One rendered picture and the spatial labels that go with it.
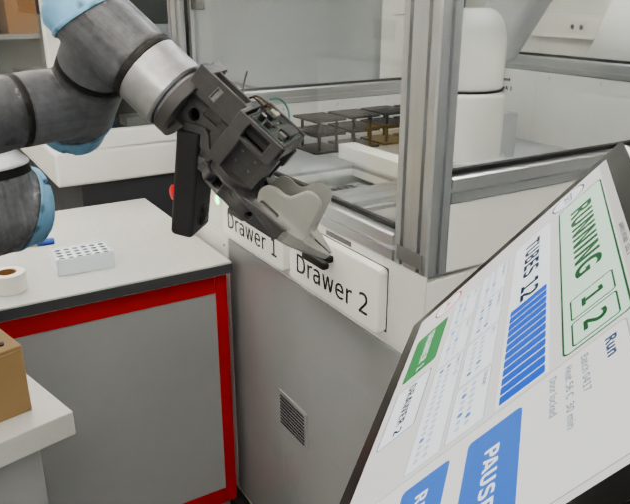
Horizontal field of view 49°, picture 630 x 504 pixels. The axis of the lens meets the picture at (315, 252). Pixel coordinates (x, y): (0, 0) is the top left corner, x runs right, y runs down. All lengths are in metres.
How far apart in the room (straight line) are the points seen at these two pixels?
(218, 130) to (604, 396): 0.45
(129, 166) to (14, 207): 1.17
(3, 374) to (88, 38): 0.55
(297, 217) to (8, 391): 0.58
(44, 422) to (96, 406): 0.56
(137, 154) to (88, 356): 0.82
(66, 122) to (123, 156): 1.44
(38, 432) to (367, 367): 0.53
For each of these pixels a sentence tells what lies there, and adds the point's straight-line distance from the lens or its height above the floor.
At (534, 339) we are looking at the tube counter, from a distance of 0.50.
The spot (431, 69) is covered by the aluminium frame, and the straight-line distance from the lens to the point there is 0.97.
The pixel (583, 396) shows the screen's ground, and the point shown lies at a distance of 0.39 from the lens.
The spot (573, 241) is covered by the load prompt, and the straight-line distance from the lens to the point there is 0.61.
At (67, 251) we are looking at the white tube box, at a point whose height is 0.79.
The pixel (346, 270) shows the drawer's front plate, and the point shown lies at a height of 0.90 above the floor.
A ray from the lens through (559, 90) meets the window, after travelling 1.17.
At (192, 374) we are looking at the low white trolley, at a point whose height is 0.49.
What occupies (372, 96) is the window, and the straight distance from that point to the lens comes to 1.11.
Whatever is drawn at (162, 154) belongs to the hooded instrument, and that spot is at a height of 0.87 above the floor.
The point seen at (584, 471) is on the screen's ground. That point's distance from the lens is 0.34.
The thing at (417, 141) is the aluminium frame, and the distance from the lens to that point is 1.01.
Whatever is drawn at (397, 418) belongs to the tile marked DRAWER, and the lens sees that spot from 0.61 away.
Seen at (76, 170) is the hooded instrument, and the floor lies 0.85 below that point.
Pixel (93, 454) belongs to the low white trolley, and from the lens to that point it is 1.72.
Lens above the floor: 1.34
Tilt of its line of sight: 20 degrees down
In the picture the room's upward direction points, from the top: straight up
